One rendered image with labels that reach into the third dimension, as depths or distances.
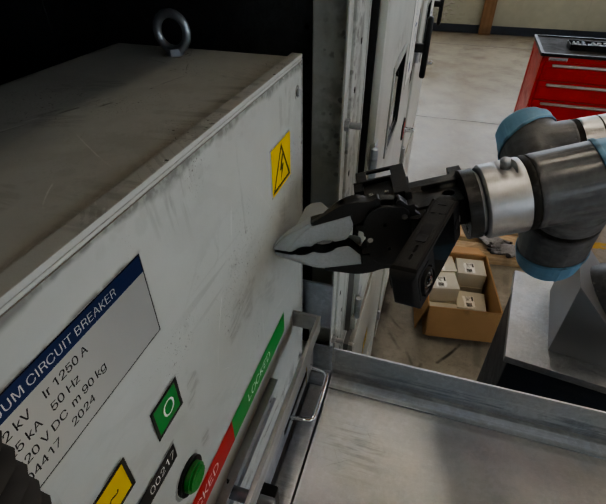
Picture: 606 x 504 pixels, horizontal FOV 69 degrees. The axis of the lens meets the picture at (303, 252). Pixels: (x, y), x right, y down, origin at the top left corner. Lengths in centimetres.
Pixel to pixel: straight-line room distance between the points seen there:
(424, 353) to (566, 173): 161
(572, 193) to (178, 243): 35
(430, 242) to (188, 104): 23
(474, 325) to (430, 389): 125
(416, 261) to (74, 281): 26
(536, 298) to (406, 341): 92
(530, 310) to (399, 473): 60
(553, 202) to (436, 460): 45
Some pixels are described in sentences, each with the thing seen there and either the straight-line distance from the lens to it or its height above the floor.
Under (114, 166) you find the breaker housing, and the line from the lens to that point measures 28.
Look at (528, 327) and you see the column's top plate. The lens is 115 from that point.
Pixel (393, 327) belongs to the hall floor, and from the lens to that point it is 209.
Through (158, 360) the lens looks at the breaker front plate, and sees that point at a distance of 30.
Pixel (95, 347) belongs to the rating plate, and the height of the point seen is 134.
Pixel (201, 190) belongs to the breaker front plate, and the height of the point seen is 136.
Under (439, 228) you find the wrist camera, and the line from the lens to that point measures 41.
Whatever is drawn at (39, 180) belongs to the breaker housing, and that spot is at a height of 139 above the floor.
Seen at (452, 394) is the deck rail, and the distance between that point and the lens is 81.
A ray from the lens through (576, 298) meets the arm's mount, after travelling 102.
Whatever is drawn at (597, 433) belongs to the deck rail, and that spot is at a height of 86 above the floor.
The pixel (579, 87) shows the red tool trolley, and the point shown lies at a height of 78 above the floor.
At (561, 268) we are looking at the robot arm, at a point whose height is 119.
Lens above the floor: 151
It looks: 38 degrees down
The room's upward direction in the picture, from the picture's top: straight up
